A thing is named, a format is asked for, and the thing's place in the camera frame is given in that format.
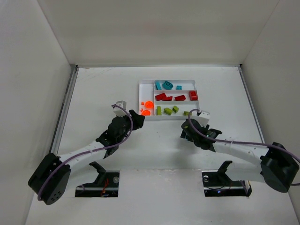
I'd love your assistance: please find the cyan long lego brick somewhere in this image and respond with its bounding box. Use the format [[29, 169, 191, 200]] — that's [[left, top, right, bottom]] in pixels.
[[155, 81, 162, 90]]

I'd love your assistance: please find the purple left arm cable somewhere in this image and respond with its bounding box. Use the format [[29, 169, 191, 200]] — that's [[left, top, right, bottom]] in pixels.
[[37, 105, 134, 202]]

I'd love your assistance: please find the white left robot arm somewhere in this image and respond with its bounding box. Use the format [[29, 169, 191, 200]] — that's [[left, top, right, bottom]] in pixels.
[[28, 108, 145, 205]]

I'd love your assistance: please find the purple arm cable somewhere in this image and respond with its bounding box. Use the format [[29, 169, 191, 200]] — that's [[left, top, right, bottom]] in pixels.
[[37, 105, 134, 202], [187, 108, 300, 186]]

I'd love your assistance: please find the red square lego brick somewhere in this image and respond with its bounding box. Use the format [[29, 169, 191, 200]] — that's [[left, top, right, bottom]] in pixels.
[[189, 90, 198, 101]]

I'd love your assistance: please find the colorful monster lego figure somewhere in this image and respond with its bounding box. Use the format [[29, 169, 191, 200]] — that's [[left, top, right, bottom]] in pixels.
[[162, 81, 173, 90]]

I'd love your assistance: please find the green curved lego brick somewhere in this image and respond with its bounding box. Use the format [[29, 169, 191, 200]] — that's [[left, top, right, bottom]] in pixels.
[[164, 107, 173, 115]]

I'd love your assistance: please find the green square lego plate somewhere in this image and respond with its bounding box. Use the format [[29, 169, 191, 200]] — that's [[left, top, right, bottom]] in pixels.
[[183, 111, 192, 116]]

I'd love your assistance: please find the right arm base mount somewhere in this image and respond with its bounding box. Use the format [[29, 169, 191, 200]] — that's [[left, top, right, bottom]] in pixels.
[[202, 160, 252, 197]]

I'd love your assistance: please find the white divided sorting tray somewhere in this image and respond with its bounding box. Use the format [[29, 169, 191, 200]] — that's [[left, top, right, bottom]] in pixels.
[[138, 79, 200, 121]]

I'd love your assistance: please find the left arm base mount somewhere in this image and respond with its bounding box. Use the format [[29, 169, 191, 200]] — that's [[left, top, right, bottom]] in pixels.
[[75, 162, 120, 198]]

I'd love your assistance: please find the orange dome lego piece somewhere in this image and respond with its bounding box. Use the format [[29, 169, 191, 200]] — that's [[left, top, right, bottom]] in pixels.
[[141, 110, 151, 116]]

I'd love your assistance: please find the green small lego brick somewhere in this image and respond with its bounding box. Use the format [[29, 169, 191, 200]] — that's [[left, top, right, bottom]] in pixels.
[[172, 106, 179, 113]]

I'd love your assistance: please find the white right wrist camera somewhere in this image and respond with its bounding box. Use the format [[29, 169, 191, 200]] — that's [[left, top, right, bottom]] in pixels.
[[196, 110, 210, 127]]

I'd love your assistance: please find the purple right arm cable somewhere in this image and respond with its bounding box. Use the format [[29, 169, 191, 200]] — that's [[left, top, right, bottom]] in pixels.
[[187, 108, 300, 186]]

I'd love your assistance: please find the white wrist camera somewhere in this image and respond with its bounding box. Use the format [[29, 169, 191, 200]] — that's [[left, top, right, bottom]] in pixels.
[[112, 100, 127, 117], [196, 110, 210, 127]]

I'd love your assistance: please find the red long lego brick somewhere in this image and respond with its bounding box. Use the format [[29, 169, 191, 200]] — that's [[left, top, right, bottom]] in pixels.
[[155, 93, 166, 101]]

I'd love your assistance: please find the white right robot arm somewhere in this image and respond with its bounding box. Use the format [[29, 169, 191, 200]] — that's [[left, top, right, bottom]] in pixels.
[[181, 119, 300, 193]]

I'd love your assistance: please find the orange curved lego piece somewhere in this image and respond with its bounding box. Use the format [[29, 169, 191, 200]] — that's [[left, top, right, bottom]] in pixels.
[[144, 101, 154, 109]]

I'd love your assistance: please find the red 2x4 lego brick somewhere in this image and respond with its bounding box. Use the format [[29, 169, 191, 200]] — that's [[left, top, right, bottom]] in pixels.
[[163, 96, 173, 101]]

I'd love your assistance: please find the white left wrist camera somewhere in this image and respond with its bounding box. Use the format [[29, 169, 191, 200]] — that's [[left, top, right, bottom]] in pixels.
[[112, 100, 127, 117]]

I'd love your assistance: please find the red sloped lego brick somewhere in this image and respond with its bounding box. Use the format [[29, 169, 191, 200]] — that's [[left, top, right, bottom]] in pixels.
[[174, 95, 186, 101]]

